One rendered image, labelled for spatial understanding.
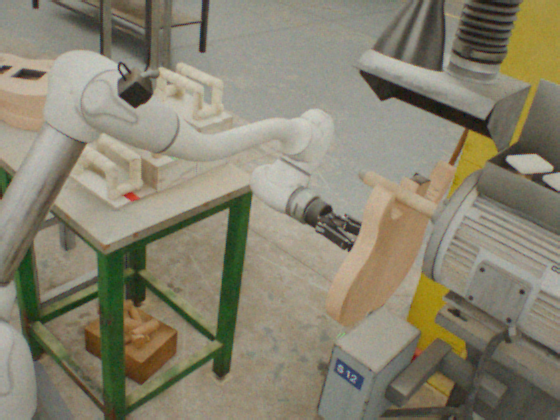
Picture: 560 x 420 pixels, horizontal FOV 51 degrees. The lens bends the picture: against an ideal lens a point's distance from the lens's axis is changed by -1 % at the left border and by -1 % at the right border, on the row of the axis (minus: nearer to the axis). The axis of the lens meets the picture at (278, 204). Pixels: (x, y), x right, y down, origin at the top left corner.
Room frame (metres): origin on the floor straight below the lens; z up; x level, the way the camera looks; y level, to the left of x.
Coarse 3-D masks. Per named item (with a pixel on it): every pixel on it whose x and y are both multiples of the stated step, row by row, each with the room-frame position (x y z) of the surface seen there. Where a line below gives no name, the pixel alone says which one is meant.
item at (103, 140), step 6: (102, 138) 1.54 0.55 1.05; (108, 138) 1.54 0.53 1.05; (102, 144) 1.53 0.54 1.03; (108, 144) 1.52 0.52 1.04; (114, 144) 1.51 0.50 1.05; (120, 144) 1.52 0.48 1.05; (114, 150) 1.50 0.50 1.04; (120, 150) 1.49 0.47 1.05; (126, 150) 1.49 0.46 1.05; (126, 156) 1.47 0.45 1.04; (132, 156) 1.46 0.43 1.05; (138, 156) 1.47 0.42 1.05
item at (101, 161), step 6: (84, 150) 1.46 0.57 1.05; (90, 150) 1.45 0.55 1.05; (84, 156) 1.45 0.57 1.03; (90, 156) 1.43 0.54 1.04; (96, 156) 1.43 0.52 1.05; (102, 156) 1.43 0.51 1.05; (96, 162) 1.42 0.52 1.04; (102, 162) 1.41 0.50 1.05; (108, 162) 1.40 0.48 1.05; (102, 168) 1.40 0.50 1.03; (108, 168) 1.39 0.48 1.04; (114, 168) 1.39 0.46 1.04
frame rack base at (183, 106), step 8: (168, 96) 1.80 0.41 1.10; (176, 96) 1.81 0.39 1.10; (184, 96) 1.82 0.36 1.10; (168, 104) 1.74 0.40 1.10; (176, 104) 1.74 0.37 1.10; (184, 104) 1.75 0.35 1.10; (192, 104) 1.76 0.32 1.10; (208, 104) 1.78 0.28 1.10; (176, 112) 1.68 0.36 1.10; (184, 112) 1.69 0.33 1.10; (192, 112) 1.70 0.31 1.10; (224, 112) 1.74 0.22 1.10; (184, 120) 1.64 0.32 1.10; (192, 120) 1.65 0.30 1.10; (200, 120) 1.65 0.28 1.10; (208, 120) 1.66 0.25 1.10; (224, 120) 1.69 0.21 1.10; (200, 128) 1.61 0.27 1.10; (208, 128) 1.64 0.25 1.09; (216, 128) 1.66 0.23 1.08; (224, 128) 1.70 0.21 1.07; (224, 160) 1.71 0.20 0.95; (200, 168) 1.62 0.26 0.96; (208, 168) 1.65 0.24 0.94
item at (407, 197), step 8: (368, 176) 1.17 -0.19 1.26; (376, 176) 1.16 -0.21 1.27; (368, 184) 1.16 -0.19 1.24; (376, 184) 1.15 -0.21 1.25; (384, 184) 1.14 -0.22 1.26; (392, 184) 1.14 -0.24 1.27; (400, 192) 1.12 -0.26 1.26; (408, 192) 1.11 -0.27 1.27; (400, 200) 1.11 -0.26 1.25; (408, 200) 1.10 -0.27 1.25; (416, 200) 1.09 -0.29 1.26; (424, 200) 1.09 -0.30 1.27; (416, 208) 1.08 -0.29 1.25; (424, 208) 1.07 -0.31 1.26; (432, 208) 1.07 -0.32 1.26
